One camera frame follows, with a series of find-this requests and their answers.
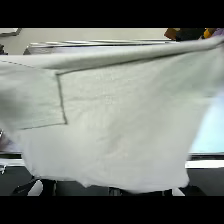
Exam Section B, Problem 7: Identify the orange and black checked garment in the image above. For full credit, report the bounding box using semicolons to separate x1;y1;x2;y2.
202;28;218;40

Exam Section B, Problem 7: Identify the brown garment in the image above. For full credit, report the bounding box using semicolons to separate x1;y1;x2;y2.
163;28;181;42

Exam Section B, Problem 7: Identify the grey garment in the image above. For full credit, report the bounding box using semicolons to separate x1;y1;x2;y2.
0;35;224;195

